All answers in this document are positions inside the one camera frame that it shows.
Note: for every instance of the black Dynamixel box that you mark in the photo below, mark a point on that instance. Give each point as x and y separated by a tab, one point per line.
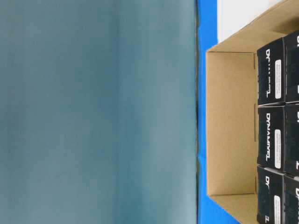
291	42
291	208
271	139
270	196
292	139
271	73

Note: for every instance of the brown cardboard box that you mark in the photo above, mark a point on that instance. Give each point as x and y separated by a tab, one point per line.
231	110

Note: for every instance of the teal backdrop curtain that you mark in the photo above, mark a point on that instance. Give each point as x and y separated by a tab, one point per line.
97	112

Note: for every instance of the blue table cloth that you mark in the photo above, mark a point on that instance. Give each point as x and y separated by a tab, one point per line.
208	211

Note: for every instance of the white plastic tray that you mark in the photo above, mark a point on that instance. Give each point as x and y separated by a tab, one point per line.
232	15

